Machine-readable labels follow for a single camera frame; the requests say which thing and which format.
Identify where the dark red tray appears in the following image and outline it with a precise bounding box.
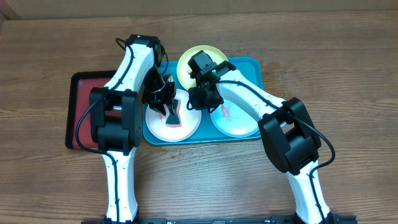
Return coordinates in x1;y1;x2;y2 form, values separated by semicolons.
65;70;116;149

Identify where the light blue plate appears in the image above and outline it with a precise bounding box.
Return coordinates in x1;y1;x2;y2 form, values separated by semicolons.
210;100;259;138

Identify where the white pink plate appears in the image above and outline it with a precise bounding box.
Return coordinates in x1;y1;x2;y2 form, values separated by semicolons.
144;89;201;142

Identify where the teal plastic tray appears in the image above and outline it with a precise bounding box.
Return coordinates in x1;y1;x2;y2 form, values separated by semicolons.
143;57;264;146

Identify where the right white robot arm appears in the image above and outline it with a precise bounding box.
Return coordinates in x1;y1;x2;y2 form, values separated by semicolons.
187;50;334;223

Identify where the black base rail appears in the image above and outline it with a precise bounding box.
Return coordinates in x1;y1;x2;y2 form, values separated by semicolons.
81;214;358;224

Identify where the red green sponge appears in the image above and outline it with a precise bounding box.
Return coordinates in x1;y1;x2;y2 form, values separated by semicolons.
165;101;181;127

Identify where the yellow plate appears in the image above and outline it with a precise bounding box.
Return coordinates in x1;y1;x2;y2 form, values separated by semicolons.
177;45;228;91

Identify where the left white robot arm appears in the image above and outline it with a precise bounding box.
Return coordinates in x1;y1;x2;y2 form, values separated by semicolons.
75;34;176;223

